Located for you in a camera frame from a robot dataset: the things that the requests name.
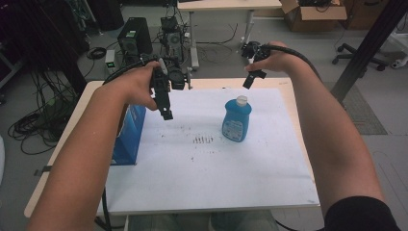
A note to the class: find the blue cardboard box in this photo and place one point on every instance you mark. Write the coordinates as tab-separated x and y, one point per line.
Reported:
131	138

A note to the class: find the open brown cardboard box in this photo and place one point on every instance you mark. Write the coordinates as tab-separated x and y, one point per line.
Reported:
317	16

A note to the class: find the person's right hand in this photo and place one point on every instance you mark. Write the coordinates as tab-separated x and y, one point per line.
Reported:
279	59

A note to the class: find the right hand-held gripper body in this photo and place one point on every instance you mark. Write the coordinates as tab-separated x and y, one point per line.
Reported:
256	51

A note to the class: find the white paper sheet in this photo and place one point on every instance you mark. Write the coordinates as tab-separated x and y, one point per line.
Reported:
208	173

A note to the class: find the blue detergent bottle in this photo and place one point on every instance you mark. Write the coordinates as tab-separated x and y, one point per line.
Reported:
236	120

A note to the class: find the black sleeve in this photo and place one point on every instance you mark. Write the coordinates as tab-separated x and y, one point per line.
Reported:
362	215

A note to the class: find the grey floor mat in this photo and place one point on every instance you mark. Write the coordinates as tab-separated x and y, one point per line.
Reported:
362	115

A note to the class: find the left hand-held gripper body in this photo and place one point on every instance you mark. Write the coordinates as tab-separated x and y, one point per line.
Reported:
176	77

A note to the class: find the open computer case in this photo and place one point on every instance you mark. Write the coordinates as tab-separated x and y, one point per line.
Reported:
173	38

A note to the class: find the black tape strip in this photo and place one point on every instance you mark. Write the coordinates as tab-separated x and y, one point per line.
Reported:
41	171

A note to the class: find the office chair base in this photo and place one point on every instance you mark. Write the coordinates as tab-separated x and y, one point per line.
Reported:
356	57

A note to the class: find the person's left hand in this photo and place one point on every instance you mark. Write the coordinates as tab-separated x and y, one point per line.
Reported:
134	86

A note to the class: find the small white device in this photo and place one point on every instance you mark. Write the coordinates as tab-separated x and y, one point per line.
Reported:
110	61

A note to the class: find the black metal post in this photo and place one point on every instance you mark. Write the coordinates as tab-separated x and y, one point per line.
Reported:
372	45

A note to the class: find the closed brown cardboard box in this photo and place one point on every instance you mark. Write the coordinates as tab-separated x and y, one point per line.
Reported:
365	12

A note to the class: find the white desk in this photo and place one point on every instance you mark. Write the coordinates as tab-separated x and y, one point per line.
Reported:
224	5

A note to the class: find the black computer tower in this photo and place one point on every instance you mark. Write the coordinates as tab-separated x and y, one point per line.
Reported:
134	38

